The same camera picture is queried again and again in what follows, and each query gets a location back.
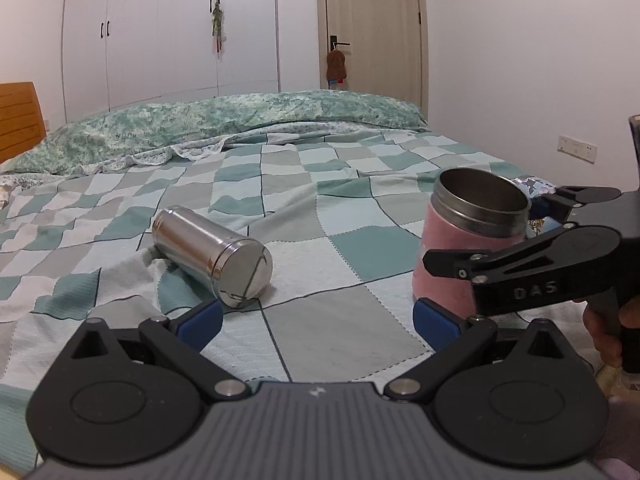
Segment pink happy supply chain cup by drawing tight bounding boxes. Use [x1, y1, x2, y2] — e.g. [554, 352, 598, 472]
[412, 168, 530, 318]

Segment blue cartoon sticker cup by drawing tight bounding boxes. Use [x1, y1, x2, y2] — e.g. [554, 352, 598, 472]
[512, 174, 560, 238]

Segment shiny steel cylinder cup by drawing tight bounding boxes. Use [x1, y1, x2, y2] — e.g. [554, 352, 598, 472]
[152, 206, 273, 309]

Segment person's hand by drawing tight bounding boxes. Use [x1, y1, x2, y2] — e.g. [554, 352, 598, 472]
[582, 298, 640, 368]

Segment green checkered blanket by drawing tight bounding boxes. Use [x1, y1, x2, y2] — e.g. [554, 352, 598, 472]
[0, 127, 612, 476]

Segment green floral quilt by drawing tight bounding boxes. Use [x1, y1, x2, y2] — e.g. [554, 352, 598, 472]
[1, 90, 428, 176]

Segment brown plush door hanging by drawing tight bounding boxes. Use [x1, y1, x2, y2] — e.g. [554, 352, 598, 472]
[326, 49, 347, 86]

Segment beige door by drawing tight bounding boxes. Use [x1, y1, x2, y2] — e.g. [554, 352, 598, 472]
[318, 0, 428, 113]

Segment wooden headboard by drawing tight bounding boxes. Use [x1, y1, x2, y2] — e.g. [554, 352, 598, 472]
[0, 81, 47, 162]

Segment white wardrobe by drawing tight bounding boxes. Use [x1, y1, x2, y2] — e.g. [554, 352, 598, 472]
[62, 0, 280, 122]

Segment hanging wardrobe ornament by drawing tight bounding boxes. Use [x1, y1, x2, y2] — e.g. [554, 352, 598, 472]
[212, 0, 224, 53]

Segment white wall switch panel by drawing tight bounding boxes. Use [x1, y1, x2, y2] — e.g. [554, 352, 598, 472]
[558, 136, 598, 165]

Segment black door handle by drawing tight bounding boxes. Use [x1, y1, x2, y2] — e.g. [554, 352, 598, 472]
[329, 35, 350, 52]

